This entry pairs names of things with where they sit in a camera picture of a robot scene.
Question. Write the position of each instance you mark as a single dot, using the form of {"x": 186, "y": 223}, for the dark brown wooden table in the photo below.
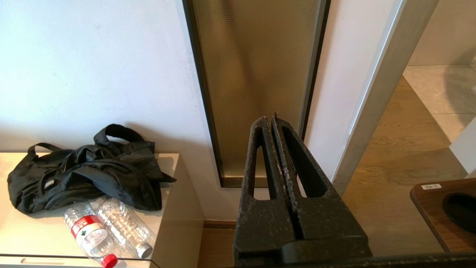
{"x": 435, "y": 208}

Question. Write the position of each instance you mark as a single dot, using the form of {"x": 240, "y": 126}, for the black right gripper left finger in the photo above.
{"x": 260, "y": 227}

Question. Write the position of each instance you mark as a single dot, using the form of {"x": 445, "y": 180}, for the cream white cabinet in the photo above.
{"x": 178, "y": 223}

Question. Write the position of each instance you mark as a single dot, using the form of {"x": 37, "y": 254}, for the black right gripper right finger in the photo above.
{"x": 327, "y": 223}

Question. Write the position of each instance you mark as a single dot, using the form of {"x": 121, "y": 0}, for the clear water bottle without label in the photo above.
{"x": 126, "y": 227}

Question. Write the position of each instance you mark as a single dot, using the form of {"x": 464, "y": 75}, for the grey door frame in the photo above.
{"x": 379, "y": 93}

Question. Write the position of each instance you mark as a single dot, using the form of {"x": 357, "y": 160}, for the clear water bottle red label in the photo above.
{"x": 89, "y": 230}

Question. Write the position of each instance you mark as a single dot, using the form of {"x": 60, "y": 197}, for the black crumpled cloth bag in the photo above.
{"x": 93, "y": 175}

